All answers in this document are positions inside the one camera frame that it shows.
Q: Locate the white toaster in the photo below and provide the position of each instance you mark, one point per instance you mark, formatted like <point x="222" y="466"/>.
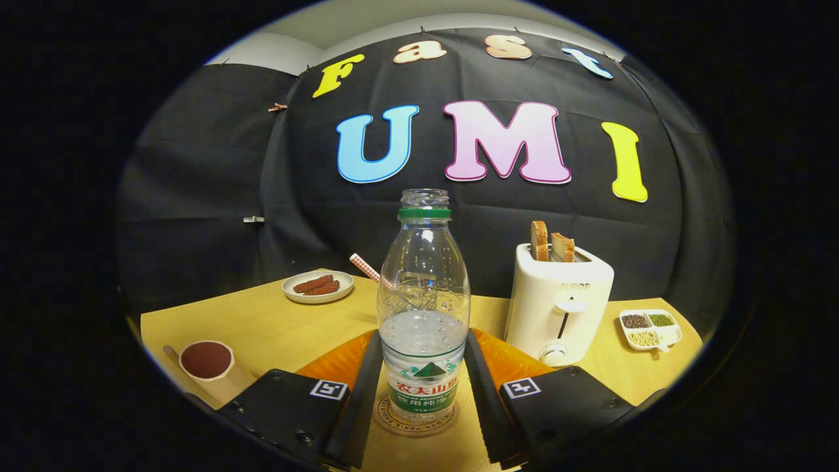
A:
<point x="537" y="308"/>

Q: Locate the brown sausage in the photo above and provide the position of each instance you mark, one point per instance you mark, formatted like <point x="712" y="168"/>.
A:
<point x="324" y="289"/>
<point x="313" y="283"/>

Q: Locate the white divided seed dish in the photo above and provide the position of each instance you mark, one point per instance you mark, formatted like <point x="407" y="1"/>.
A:
<point x="670" y="335"/>

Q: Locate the toast slice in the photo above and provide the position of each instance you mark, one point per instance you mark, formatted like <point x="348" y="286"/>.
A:
<point x="539" y="241"/>
<point x="562" y="248"/>

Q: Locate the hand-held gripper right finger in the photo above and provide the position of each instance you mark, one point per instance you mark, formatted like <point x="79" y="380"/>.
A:
<point x="488" y="419"/>

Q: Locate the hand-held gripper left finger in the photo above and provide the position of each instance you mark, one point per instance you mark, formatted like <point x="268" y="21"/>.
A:
<point x="357" y="419"/>

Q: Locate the clear plastic juice bottle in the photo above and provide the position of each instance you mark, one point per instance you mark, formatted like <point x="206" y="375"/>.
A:
<point x="423" y="367"/>

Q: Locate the white round plate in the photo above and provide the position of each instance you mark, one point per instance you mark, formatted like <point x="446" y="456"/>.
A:
<point x="318" y="299"/>

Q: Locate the wooden table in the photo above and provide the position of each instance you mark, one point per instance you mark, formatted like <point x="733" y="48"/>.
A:
<point x="275" y="334"/>

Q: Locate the black backdrop cloth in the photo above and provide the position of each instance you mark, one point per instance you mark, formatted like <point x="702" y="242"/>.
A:
<point x="196" y="183"/>

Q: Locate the round wooden coaster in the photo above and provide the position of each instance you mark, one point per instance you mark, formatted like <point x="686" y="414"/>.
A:
<point x="419" y="429"/>

